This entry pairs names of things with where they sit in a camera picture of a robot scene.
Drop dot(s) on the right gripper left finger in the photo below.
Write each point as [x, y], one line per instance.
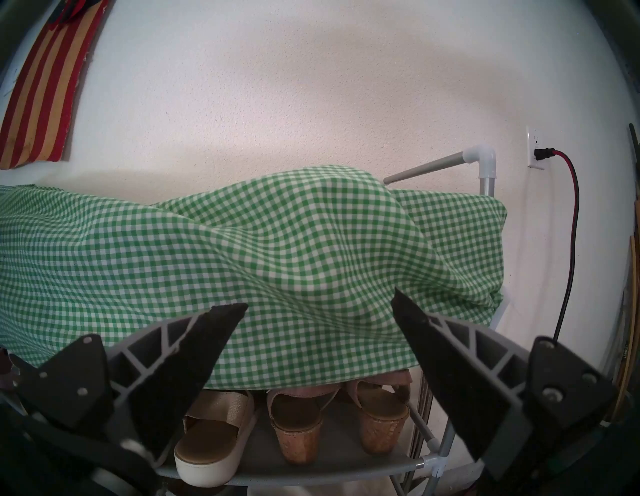
[165, 375]

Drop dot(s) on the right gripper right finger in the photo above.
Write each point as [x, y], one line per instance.
[450, 365]

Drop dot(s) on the grey metal shoe rack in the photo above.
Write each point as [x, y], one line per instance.
[340, 467]

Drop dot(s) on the white platform sandal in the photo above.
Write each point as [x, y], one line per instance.
[210, 445]

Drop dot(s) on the cork wedge sandal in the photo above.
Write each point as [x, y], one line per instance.
[380, 420]
[300, 430]

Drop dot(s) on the green gingham cloth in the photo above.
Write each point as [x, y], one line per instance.
[300, 250]

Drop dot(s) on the red tan striped flag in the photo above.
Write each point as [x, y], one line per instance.
[40, 100]

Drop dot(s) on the red ribbon bow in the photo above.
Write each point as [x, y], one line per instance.
[80, 7]

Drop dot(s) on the white wall outlet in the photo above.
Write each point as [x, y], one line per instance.
[531, 137]

